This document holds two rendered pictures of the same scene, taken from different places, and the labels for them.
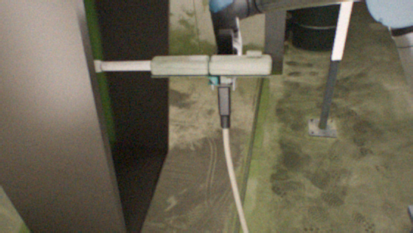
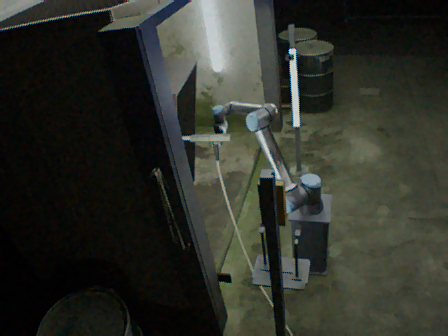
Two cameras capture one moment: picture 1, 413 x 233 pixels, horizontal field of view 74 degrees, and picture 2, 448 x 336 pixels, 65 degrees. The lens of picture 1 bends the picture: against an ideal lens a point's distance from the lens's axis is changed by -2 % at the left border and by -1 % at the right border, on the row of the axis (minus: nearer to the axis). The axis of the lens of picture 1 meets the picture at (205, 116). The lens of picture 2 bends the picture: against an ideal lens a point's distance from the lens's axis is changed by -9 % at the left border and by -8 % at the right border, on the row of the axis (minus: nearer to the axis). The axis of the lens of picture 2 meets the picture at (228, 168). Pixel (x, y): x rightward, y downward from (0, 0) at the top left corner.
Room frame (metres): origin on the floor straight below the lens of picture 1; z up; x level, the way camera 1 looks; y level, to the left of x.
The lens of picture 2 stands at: (-1.81, -0.19, 2.63)
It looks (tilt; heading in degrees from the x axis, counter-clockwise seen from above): 36 degrees down; 2
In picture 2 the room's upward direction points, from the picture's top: 10 degrees counter-clockwise
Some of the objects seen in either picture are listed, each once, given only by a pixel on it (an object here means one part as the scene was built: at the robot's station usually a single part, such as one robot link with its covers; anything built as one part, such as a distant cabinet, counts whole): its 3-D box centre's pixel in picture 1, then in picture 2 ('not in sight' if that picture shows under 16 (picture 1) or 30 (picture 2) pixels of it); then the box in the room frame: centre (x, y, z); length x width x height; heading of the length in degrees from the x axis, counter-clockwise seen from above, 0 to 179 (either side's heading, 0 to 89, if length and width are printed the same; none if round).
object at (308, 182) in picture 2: not in sight; (309, 188); (0.27, -0.69, 0.83); 0.17 x 0.15 x 0.18; 120
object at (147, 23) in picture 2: not in sight; (181, 221); (-0.21, 0.17, 1.14); 0.18 x 0.18 x 2.29; 71
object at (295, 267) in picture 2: not in sight; (280, 251); (-0.38, -0.36, 0.95); 0.26 x 0.15 x 0.32; 71
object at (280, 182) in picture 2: not in sight; (272, 202); (-0.48, -0.33, 1.42); 0.12 x 0.06 x 0.26; 71
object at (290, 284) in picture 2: not in sight; (280, 272); (-0.40, -0.36, 0.78); 0.31 x 0.23 x 0.01; 71
